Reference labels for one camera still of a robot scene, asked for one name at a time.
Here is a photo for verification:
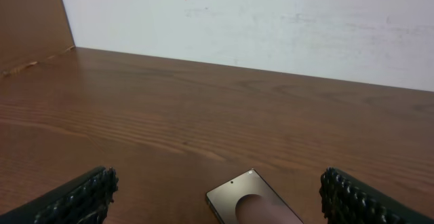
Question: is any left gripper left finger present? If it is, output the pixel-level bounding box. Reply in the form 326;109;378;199
1;166;119;224

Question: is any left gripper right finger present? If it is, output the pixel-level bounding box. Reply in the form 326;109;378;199
319;168;433;224

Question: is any cardboard side panel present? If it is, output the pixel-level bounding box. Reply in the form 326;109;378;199
1;0;75;78

